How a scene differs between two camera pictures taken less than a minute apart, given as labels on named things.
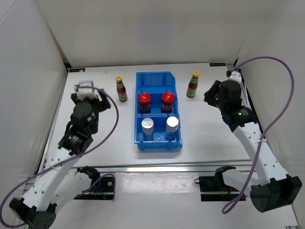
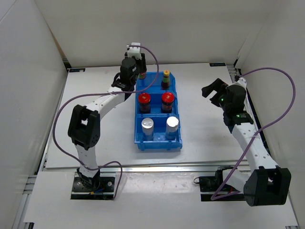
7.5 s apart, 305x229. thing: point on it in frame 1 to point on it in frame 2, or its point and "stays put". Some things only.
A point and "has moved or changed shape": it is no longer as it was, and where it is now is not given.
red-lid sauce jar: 144,99 stays put
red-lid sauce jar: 167,98 stays put
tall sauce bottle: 121,89 has moved or changed shape
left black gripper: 105,103 to 141,62
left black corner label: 77,70 stays put
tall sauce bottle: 192,87 to 165,84
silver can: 147,127 stays put
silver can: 172,123 stays put
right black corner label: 217,64 stays put
